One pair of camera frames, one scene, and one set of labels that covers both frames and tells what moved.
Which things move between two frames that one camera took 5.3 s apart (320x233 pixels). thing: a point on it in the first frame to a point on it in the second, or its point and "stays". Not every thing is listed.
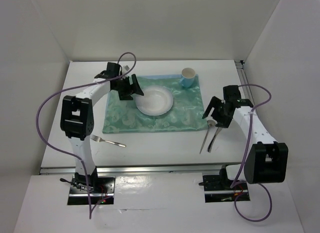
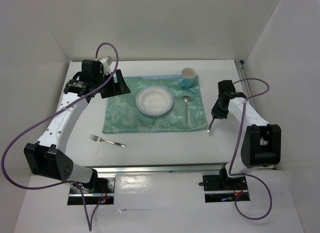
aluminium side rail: x=239 y=65 stays
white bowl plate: x=157 y=100 stays
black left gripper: x=125 y=94 to x=121 y=88
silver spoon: x=211 y=122 to x=186 y=98
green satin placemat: x=186 y=114 stays
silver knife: x=216 y=132 to x=210 y=125
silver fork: x=98 y=140 stays
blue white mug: x=187 y=78 stays
